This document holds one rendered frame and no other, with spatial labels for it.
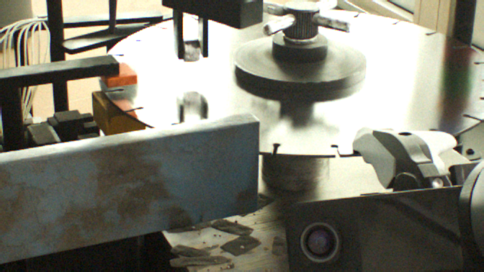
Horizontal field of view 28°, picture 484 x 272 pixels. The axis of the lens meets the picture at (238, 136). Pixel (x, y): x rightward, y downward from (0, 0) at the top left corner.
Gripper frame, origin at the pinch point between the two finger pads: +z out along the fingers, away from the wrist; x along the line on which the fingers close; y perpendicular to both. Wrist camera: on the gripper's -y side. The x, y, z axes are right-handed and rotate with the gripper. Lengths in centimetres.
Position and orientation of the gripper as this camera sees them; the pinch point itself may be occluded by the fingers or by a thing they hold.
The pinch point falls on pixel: (364, 242)
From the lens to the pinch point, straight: 67.0
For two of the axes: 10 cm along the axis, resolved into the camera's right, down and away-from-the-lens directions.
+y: 9.7, -0.9, 2.1
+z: -2.0, 1.6, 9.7
